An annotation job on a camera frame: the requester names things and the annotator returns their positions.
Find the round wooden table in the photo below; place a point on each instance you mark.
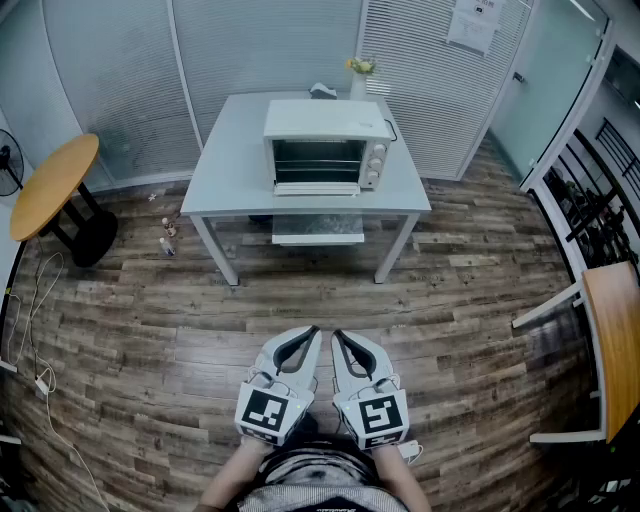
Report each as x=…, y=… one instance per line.
x=52, y=185

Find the dark tissue box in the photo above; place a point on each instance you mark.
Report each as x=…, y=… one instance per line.
x=322, y=91

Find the black metal rack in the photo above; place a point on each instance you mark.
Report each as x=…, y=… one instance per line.
x=595, y=200

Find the wooden desk with white frame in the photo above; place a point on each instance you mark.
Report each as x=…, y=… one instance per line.
x=617, y=345

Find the white paper notice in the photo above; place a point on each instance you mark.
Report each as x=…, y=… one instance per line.
x=472, y=25

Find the person's right forearm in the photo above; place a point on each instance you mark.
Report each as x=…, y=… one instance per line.
x=402, y=480

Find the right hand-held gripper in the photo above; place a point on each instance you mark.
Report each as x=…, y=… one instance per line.
x=377, y=415

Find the white vase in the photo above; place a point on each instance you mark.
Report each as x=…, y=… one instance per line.
x=358, y=89

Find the person's left forearm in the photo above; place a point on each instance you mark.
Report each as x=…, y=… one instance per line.
x=232, y=480

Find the white power adapter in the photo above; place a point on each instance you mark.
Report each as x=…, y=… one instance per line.
x=44, y=385
x=410, y=451

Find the person's grey shirt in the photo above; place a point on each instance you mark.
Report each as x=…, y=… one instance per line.
x=320, y=480

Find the white toaster oven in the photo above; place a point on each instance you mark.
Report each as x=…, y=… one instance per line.
x=325, y=120

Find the black standing fan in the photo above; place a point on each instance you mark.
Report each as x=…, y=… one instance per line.
x=9, y=165

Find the white oven knob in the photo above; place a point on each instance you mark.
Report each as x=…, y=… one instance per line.
x=376, y=162
x=380, y=149
x=372, y=175

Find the grey rectangular table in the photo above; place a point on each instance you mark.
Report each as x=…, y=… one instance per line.
x=225, y=175

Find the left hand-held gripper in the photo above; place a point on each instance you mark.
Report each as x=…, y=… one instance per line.
x=270, y=412

